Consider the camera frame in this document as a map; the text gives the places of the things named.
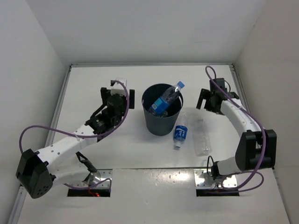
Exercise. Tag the metal base plate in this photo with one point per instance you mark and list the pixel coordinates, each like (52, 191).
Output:
(204, 182)
(101, 180)

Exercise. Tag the white cap blue label bottle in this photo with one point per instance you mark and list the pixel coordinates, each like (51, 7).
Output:
(180, 131)

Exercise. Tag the blue cap water bottle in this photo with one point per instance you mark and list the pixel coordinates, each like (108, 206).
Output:
(160, 106)

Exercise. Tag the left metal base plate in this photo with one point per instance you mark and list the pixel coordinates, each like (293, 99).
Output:
(101, 180)

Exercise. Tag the clear unlabelled plastic bottle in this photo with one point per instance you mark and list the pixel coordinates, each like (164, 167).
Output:
(200, 136)

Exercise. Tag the dark round waste bin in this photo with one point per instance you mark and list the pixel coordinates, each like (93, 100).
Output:
(157, 125)

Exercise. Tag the aluminium frame rail left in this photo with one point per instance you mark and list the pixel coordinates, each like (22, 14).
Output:
(51, 134)

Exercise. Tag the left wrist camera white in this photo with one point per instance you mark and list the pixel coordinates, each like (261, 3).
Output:
(117, 88)

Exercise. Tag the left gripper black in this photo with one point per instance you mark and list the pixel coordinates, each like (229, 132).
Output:
(105, 93)

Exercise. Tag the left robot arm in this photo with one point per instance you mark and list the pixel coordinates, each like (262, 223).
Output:
(62, 162)

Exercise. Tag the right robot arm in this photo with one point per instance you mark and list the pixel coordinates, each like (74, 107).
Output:
(257, 146)

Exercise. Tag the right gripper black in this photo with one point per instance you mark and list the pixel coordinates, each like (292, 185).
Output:
(206, 94)

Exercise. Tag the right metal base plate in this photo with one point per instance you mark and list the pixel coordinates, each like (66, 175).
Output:
(204, 182)

